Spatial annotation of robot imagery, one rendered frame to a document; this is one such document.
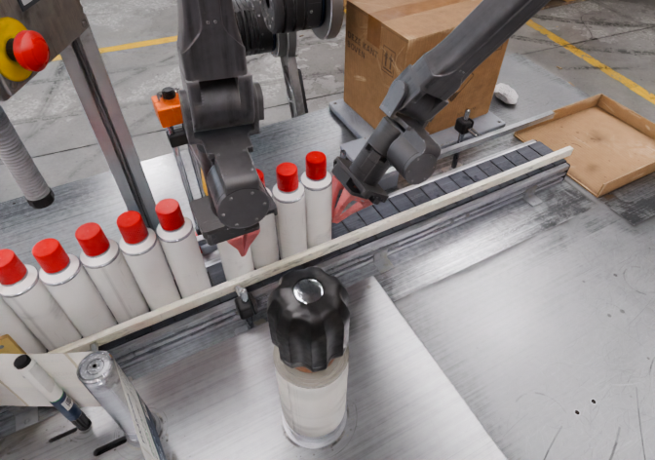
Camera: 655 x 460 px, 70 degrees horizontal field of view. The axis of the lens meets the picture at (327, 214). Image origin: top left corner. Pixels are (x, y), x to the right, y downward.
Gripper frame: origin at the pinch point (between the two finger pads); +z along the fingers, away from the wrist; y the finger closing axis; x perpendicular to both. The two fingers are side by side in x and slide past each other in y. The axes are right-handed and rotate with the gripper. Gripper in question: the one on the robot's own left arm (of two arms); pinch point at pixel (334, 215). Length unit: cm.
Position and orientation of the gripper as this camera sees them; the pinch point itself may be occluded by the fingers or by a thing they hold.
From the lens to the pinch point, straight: 84.1
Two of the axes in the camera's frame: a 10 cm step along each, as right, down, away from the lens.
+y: 4.7, 6.3, -6.2
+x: 7.0, 1.6, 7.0
